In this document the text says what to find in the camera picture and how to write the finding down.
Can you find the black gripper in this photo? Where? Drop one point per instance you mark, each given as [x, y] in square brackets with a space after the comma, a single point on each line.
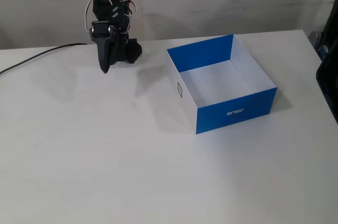
[101, 29]

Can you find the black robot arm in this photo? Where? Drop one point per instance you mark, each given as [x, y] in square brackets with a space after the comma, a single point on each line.
[108, 7]

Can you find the blue and white cardboard box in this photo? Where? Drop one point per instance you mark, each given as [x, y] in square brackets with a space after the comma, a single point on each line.
[232, 113]

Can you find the gray blue plastic part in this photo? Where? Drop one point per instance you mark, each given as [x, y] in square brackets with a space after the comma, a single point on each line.
[318, 44]

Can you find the black plastic-backed office chair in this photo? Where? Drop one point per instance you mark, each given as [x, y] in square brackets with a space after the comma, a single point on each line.
[330, 76]

